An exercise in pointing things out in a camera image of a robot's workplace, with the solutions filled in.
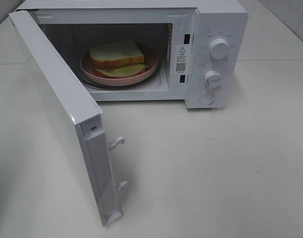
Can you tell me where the white warning label sticker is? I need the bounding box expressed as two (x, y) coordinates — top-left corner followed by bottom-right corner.
(174, 44), (190, 74)

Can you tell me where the white microwave oven body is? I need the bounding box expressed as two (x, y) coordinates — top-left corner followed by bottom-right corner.
(14, 0), (249, 109)

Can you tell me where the lower white timer knob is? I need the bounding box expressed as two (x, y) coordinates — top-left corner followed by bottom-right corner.
(204, 70), (222, 88)

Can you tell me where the pink round plate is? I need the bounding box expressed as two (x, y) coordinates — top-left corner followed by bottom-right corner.
(80, 44), (159, 87)

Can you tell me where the round white door button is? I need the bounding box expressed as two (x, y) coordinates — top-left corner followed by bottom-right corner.
(199, 93), (214, 105)

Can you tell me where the white microwave door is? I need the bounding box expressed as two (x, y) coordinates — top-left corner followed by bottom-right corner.
(9, 10), (127, 226)

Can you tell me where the white bread sandwich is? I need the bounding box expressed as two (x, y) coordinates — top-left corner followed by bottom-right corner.
(89, 40), (145, 68)

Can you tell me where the upper white power knob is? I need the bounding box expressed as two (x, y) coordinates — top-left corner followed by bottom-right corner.
(208, 37), (230, 60)

